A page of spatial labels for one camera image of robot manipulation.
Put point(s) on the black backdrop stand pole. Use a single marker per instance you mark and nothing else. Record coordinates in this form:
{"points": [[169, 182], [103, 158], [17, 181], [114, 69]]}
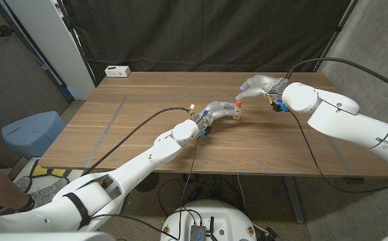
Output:
{"points": [[80, 50], [338, 28]]}

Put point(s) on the grey table leg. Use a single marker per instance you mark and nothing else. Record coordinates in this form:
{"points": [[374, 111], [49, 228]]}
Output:
{"points": [[294, 201]]}

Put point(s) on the grey tape outline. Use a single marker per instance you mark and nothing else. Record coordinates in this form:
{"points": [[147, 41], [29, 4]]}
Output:
{"points": [[164, 96]]}

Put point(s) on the wooden block with holes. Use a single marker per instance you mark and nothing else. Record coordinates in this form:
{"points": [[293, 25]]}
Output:
{"points": [[237, 114]]}

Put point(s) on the wooden screw with red head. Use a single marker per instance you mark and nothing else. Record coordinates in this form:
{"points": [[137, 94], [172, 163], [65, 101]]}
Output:
{"points": [[238, 103]]}

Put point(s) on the blue-grey plastic bin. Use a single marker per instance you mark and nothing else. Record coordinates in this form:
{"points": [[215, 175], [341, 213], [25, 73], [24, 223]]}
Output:
{"points": [[30, 134]]}

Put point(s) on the black antenna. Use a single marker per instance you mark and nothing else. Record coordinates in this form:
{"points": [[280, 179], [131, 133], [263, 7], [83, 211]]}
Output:
{"points": [[211, 227]]}

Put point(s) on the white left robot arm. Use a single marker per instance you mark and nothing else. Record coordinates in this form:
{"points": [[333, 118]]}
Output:
{"points": [[147, 160]]}

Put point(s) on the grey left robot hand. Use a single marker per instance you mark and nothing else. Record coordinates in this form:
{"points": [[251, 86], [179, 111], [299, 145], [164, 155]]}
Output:
{"points": [[215, 108]]}

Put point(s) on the grey electronics box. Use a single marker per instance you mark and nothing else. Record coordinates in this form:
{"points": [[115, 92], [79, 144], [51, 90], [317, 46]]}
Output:
{"points": [[198, 232]]}

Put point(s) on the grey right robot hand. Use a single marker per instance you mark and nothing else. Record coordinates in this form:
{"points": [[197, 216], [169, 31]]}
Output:
{"points": [[261, 85]]}

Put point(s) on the round black floor fan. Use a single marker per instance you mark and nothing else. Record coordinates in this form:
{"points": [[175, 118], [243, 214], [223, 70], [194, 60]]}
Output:
{"points": [[148, 182]]}

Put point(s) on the grey sneaker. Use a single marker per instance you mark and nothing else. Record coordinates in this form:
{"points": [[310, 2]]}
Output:
{"points": [[47, 194]]}

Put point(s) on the black backdrop curtain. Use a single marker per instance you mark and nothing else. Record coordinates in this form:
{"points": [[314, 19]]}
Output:
{"points": [[197, 33]]}

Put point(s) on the white cabinet panel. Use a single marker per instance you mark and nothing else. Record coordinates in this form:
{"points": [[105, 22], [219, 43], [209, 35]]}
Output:
{"points": [[53, 43]]}

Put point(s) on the white power strip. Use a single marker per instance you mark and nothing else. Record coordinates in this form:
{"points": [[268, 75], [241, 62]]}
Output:
{"points": [[117, 71]]}

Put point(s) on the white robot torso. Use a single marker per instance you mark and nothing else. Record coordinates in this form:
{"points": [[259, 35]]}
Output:
{"points": [[210, 211]]}

